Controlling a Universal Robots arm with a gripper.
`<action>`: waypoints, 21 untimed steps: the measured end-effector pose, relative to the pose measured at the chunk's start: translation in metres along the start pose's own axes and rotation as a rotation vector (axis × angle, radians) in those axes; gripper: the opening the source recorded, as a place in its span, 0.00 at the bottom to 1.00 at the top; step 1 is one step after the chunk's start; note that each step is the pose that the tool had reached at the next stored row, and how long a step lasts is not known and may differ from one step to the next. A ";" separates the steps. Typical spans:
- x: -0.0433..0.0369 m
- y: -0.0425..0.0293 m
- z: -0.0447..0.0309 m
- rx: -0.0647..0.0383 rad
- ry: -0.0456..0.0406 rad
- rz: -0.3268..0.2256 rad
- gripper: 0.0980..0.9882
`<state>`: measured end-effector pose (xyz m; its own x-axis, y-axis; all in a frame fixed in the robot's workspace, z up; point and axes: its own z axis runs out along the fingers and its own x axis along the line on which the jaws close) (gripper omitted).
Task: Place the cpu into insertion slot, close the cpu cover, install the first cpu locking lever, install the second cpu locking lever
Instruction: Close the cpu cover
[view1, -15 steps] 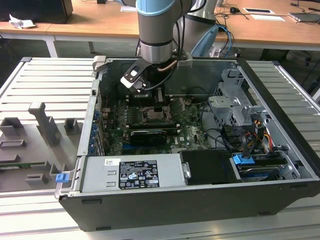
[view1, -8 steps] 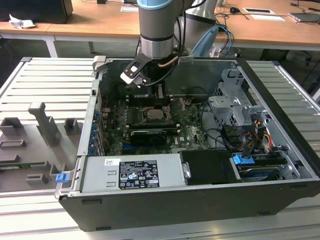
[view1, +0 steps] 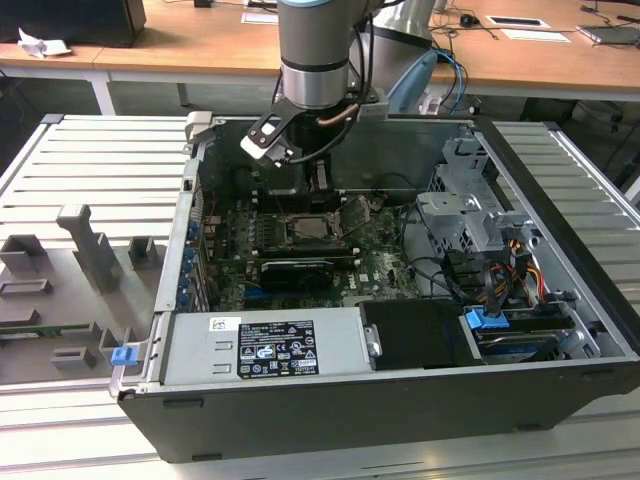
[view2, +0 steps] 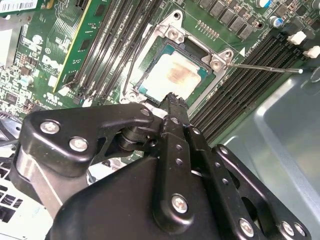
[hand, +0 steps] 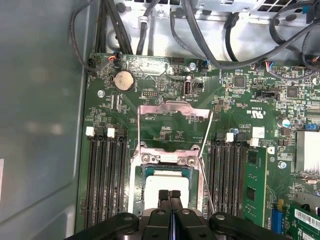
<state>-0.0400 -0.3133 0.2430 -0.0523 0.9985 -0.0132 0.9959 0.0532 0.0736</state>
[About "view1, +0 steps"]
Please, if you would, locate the hard disk drive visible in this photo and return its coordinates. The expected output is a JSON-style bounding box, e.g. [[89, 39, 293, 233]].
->
[[472, 327, 561, 364]]

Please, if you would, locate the silver metal drive cage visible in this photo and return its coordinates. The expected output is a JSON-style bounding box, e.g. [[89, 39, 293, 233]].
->
[[414, 137, 539, 261]]

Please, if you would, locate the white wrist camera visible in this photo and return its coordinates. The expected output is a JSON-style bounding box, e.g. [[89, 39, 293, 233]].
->
[[238, 112, 297, 162]]

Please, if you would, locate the black data cable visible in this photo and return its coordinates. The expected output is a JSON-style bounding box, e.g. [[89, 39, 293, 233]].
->
[[444, 252, 502, 317]]

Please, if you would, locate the wooden desk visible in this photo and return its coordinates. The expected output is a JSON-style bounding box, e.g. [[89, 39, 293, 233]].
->
[[0, 0, 640, 116]]

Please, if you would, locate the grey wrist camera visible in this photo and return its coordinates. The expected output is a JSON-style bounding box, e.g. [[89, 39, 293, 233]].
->
[[355, 88, 390, 121]]

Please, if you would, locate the green RAM stick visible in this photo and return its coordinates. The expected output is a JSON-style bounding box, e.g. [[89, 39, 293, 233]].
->
[[0, 323, 92, 337]]

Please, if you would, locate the black CPU socket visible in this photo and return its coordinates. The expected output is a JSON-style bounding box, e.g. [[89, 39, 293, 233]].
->
[[282, 210, 351, 249]]

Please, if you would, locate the grey case handle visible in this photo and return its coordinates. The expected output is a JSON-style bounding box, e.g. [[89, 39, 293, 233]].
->
[[184, 110, 216, 146]]

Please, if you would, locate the black plastic shroud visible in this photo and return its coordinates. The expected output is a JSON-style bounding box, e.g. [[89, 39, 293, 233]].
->
[[358, 298, 484, 372]]

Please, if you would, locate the grey parts rack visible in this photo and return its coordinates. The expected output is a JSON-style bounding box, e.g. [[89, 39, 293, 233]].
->
[[0, 203, 169, 386]]

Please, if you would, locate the blue disk carrier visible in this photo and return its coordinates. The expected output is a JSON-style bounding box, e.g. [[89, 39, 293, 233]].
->
[[463, 307, 509, 331]]

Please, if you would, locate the blue cable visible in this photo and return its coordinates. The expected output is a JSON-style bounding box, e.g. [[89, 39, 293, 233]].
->
[[432, 47, 471, 111]]

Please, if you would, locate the silver laptop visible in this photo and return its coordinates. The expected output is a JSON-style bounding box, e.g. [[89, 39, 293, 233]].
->
[[577, 23, 640, 47]]

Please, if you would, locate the crumpled white paper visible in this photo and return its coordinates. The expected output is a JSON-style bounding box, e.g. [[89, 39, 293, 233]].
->
[[17, 27, 74, 60]]

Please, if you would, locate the black RAM slot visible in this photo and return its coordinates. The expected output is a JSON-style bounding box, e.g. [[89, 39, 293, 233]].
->
[[257, 243, 361, 256], [259, 253, 362, 267], [253, 197, 350, 211], [252, 188, 349, 199]]

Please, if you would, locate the coloured power wire bundle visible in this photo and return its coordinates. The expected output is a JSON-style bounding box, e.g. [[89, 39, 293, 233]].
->
[[489, 238, 546, 304]]

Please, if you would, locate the silver power supply unit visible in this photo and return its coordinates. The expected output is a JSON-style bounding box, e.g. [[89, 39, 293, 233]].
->
[[162, 307, 374, 386]]

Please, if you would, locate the green motherboard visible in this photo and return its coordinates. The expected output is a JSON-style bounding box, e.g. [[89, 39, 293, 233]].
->
[[202, 192, 426, 309]]

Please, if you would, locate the black box on desk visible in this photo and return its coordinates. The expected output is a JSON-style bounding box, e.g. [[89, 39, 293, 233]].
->
[[0, 0, 147, 49]]

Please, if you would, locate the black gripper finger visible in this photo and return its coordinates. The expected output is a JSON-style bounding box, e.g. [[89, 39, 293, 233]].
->
[[300, 155, 335, 196]]

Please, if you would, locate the black open PC case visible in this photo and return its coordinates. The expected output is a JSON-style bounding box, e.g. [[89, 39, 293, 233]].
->
[[108, 110, 640, 464]]

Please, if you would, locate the black graphics card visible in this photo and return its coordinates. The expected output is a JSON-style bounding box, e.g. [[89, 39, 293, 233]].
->
[[259, 258, 334, 292]]

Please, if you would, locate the metal socket cover frame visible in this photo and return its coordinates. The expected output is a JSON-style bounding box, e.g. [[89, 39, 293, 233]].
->
[[338, 196, 375, 237]]

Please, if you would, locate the white paper sheet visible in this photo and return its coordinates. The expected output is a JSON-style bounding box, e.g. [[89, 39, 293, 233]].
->
[[501, 28, 571, 44]]

